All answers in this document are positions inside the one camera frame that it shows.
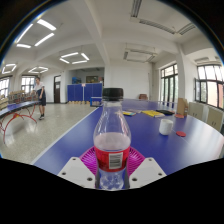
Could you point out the clear red-labelled water bottle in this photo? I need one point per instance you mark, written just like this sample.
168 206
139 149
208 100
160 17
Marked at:
111 143

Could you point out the wide black-framed window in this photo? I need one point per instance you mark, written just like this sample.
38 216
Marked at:
210 86

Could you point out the blue low court barrier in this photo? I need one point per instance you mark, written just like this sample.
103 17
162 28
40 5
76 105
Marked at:
95 102

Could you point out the dark brown door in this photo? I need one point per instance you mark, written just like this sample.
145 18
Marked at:
57 90

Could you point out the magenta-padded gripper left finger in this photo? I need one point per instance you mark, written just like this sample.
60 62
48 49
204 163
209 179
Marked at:
76 171

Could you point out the person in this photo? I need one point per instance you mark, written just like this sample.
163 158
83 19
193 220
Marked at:
40 95

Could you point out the blue partition panels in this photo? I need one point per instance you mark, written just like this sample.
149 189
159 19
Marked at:
83 92

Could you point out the brown chair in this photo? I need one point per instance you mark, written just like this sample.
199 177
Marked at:
143 97

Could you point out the ceiling light group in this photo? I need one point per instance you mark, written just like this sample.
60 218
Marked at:
44 39

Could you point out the black table tennis paddle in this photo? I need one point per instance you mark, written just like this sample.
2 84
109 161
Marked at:
165 112

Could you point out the white cup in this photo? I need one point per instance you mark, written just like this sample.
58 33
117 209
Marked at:
165 127

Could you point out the ceiling air-conditioner unit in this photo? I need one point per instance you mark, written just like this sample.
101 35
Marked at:
140 56

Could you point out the yellow and blue booklet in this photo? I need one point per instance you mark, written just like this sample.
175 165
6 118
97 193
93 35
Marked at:
129 113

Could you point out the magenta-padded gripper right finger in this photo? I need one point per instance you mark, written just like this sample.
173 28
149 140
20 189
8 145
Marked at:
146 171

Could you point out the tall black-framed window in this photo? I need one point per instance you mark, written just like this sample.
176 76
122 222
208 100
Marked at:
169 85

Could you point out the brown cardboard file box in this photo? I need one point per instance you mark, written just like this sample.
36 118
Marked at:
182 106

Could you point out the grey booklet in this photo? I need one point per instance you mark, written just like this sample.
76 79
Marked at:
134 110

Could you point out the blue red-legged ping-pong table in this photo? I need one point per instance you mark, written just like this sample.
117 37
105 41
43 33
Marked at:
16 108

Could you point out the flat round red coaster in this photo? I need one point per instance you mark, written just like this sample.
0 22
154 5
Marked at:
181 134

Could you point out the white cabinet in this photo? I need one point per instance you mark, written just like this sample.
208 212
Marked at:
215 118
196 110

